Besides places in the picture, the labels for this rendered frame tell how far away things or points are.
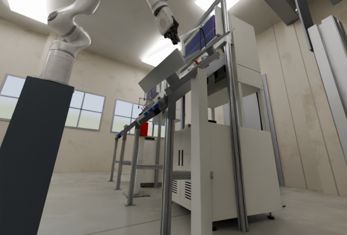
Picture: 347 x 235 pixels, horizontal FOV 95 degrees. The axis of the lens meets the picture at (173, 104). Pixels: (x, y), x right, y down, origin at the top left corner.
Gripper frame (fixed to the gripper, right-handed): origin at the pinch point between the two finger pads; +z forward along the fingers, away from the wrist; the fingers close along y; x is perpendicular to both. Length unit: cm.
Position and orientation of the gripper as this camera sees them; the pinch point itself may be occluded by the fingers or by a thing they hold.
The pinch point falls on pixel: (175, 40)
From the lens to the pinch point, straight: 87.4
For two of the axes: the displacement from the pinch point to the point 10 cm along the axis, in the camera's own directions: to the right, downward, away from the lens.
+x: 6.9, -3.8, 6.1
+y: 5.6, -2.5, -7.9
